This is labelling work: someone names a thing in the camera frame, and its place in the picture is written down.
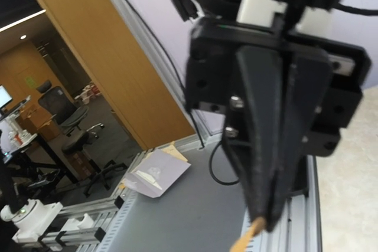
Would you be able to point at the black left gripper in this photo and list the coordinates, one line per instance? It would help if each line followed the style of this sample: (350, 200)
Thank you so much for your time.
(278, 102)

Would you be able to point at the white robot base outside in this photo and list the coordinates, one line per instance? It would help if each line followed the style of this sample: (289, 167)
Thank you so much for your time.
(32, 220)

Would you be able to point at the black office chair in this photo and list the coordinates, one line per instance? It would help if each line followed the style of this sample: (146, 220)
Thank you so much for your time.
(68, 117)

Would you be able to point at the left aluminium frame post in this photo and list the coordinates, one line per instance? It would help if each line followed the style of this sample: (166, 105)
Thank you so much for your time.
(164, 37)

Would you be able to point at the wooden partition wall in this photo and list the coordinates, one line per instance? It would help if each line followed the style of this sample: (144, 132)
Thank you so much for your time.
(113, 59)

